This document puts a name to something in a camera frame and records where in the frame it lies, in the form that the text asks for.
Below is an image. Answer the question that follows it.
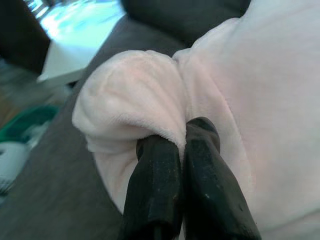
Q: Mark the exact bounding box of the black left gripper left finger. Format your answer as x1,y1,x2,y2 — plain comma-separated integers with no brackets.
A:
119,134,182,240

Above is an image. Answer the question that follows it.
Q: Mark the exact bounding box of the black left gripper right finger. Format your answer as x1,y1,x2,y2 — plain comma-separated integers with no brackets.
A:
183,116,262,240

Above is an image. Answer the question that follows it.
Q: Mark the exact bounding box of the pink plush pillow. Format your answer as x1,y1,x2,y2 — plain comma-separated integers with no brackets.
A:
71,10,320,240

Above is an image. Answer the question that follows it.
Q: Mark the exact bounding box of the grey fabric sofa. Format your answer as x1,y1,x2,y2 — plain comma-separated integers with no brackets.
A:
0,0,251,240

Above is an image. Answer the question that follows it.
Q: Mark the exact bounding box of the teal basket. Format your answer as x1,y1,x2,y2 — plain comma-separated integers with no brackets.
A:
0,104,60,151

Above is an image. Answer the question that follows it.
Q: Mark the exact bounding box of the white table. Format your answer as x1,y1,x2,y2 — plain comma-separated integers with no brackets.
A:
35,37,101,85

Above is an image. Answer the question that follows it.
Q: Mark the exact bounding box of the dark brown door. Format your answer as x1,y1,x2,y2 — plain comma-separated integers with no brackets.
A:
0,0,50,76

